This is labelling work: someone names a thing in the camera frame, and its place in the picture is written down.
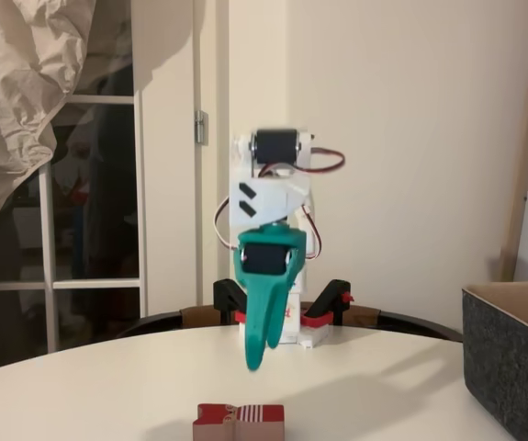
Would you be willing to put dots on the teal gripper black servo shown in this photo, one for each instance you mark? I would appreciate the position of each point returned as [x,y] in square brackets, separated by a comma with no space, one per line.
[264,261]

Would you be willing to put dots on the red striped wooden block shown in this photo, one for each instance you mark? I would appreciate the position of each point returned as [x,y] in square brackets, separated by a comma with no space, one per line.
[263,425]

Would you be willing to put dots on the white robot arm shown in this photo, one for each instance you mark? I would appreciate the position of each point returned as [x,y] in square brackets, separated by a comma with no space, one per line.
[263,202]

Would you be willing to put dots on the dark grey felt box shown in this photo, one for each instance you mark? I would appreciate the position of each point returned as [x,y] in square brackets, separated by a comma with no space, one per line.
[511,367]

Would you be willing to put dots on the black clamp with red pad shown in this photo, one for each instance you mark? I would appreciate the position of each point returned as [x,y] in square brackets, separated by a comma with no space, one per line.
[224,294]

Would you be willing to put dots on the black clamp with red knob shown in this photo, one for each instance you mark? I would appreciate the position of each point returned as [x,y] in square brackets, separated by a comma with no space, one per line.
[330,298]

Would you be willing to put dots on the dark wooden chair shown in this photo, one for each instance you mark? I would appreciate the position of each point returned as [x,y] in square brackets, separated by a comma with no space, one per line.
[406,321]

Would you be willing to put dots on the white glazed door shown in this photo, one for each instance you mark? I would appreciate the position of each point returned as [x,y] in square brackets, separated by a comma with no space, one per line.
[139,184]

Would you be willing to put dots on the metal door hinge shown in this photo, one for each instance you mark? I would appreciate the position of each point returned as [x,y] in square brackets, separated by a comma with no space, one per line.
[200,126]

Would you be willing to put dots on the beige crumpled curtain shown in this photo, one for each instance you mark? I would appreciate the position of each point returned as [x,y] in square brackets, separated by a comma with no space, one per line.
[15,69]

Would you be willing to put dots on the wooden frame with frosted panel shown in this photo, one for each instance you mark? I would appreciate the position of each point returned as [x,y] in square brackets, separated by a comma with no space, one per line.
[523,184]

